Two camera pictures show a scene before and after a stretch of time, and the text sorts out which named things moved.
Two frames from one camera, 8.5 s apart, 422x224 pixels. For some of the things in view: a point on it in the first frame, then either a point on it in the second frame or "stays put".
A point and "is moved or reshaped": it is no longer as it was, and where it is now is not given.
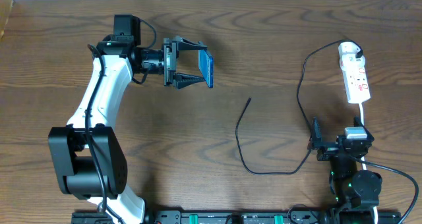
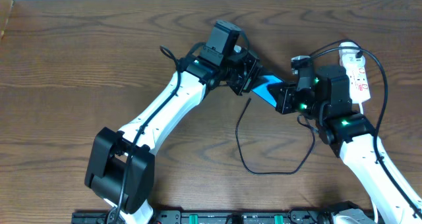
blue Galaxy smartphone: (206, 62) is moved or reshaped
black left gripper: (169, 61) -> (242, 80)
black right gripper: (331, 147) -> (283, 99)
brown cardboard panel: (6, 5) stays put
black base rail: (254, 217) stays put
